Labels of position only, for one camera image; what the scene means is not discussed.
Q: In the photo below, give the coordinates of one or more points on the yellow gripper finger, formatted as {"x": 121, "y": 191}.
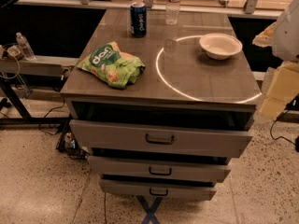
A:
{"x": 283, "y": 88}
{"x": 264, "y": 38}

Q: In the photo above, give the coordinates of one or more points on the grey drawer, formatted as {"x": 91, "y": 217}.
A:
{"x": 157, "y": 190}
{"x": 159, "y": 169}
{"x": 159, "y": 139}

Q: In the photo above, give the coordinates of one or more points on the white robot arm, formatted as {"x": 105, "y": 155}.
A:
{"x": 283, "y": 37}

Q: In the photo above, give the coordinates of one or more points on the grey drawer cabinet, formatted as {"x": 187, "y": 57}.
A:
{"x": 180, "y": 87}

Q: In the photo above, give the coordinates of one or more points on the white paper bowl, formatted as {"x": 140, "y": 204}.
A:
{"x": 220, "y": 46}

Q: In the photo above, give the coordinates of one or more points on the clear water bottle on cabinet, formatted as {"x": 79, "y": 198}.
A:
{"x": 172, "y": 8}

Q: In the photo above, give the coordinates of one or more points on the blue soda can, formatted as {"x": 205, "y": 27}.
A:
{"x": 138, "y": 12}

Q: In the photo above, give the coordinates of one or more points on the green chip bag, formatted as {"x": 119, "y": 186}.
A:
{"x": 113, "y": 66}

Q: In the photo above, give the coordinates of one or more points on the power strip on floor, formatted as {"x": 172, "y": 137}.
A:
{"x": 68, "y": 144}

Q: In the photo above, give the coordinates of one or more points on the left metal bench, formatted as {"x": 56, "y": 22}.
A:
{"x": 45, "y": 66}

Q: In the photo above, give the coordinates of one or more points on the small water bottle left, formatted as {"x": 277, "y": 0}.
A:
{"x": 25, "y": 47}

